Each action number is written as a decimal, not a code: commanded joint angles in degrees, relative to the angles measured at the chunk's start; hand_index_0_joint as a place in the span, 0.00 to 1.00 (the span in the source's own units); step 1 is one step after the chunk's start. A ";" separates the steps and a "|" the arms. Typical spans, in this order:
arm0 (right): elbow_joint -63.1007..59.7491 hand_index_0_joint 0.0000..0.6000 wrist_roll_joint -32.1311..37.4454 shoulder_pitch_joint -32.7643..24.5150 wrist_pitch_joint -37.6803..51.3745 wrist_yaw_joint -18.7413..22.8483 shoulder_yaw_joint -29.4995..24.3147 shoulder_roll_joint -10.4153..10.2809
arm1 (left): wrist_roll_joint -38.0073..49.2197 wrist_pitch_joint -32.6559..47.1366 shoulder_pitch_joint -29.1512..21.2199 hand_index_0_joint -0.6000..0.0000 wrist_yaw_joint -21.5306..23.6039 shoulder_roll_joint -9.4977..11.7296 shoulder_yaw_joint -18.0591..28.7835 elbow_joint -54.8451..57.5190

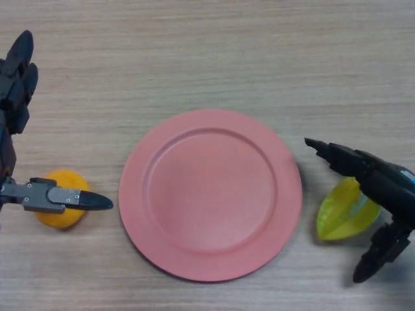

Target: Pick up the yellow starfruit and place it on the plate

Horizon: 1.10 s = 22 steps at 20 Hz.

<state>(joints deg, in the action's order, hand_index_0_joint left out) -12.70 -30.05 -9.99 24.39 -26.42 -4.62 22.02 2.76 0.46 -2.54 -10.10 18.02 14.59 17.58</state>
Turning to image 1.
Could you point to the pink round plate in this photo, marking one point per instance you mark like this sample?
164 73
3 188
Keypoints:
210 197

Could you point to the orange round fruit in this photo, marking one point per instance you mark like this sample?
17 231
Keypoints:
65 220

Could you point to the yellow starfruit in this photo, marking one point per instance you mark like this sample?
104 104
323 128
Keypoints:
340 214

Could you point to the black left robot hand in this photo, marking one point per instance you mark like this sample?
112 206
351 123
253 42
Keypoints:
17 94

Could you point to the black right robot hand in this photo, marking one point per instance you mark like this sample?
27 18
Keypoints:
389 191

